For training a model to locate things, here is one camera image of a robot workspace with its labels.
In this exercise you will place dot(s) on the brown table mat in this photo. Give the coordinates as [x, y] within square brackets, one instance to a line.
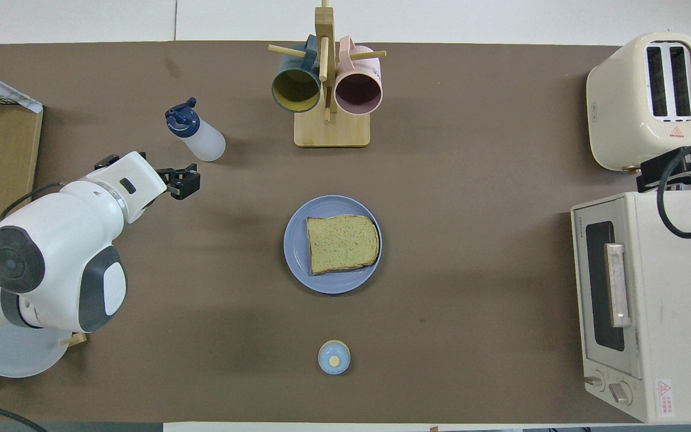
[231, 300]

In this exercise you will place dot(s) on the wooden mug tree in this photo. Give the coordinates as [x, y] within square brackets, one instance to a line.
[333, 132]

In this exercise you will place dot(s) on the small blue round cap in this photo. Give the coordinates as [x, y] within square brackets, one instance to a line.
[333, 357]

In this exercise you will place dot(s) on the pink ribbed mug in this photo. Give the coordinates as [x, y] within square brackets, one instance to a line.
[357, 93]

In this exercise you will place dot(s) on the wooden plate rack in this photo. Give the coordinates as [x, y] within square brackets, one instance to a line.
[75, 339]

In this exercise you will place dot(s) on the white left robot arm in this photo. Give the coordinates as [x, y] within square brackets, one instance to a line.
[63, 240]

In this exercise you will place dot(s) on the grey-blue plate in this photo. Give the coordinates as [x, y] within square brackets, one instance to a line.
[21, 354]

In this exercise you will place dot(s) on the cream two-slot toaster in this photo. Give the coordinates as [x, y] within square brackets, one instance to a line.
[615, 108]

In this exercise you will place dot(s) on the white checked cloth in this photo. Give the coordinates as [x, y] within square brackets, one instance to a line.
[3, 93]

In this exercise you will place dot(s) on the translucent blue-capped squeeze bottle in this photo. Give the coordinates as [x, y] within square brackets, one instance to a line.
[201, 138]

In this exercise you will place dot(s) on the toasted bread slice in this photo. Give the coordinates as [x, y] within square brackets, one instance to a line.
[342, 243]

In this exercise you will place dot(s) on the dark teal mug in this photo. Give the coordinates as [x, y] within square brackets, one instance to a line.
[294, 90]

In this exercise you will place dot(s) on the white toaster oven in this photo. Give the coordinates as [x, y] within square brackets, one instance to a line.
[675, 312]

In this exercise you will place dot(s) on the blue round plate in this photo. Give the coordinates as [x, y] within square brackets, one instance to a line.
[297, 252]

